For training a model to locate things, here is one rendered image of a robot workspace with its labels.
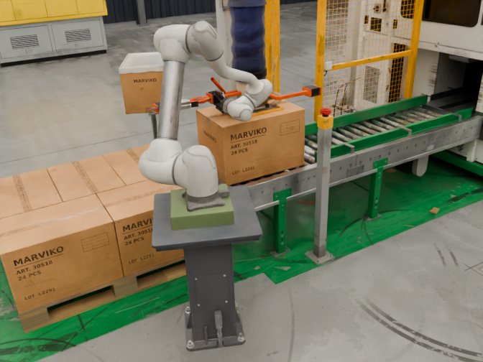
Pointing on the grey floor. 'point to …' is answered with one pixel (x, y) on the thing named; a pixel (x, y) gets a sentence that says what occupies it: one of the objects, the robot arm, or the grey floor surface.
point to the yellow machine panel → (50, 30)
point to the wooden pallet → (38, 319)
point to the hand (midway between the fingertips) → (213, 97)
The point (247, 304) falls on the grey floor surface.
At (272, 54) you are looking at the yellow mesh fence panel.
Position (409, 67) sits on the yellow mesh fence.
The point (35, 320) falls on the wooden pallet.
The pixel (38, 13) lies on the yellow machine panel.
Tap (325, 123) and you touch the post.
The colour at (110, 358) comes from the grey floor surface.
